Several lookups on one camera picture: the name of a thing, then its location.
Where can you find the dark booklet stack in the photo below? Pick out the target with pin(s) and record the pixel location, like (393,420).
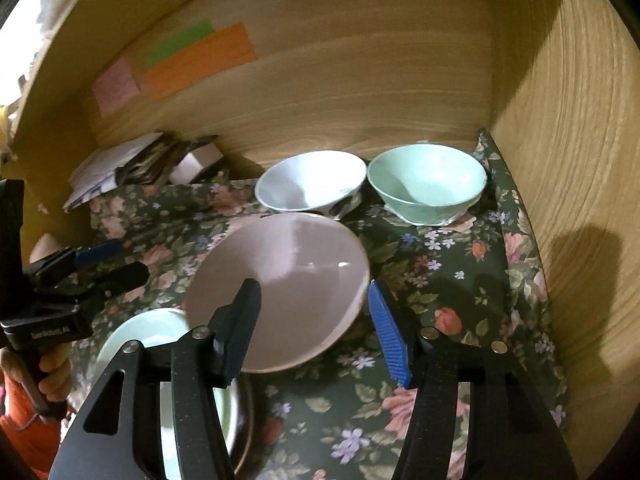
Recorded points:
(155,160)

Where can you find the coloured sticky notes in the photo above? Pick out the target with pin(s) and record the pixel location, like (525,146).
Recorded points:
(205,62)

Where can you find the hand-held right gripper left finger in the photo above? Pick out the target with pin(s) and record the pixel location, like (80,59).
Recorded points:
(240,330)

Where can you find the white bowl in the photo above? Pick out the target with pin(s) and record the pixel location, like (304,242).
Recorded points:
(310,180)

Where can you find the pale green plate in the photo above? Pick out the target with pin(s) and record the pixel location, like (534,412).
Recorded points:
(145,327)

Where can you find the stack of white papers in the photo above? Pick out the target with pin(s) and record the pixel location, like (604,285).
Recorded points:
(110,160)

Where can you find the dark floral cloth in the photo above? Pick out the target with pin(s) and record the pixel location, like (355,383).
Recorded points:
(450,280)

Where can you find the pink tape roll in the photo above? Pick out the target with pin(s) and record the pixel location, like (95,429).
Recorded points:
(192,165)

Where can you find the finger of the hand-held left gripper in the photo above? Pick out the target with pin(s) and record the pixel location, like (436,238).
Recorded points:
(125,280)
(97,255)

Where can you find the person's left hand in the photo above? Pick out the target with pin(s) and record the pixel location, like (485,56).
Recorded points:
(56,377)

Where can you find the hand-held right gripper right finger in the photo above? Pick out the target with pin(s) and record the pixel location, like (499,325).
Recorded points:
(390,330)

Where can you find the pale green bowl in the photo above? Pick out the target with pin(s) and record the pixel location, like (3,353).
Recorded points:
(425,175)

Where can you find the mauve bowl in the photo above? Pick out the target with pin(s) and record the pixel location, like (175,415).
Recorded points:
(290,280)

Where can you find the pink sticky note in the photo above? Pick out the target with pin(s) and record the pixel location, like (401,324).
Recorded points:
(116,87)

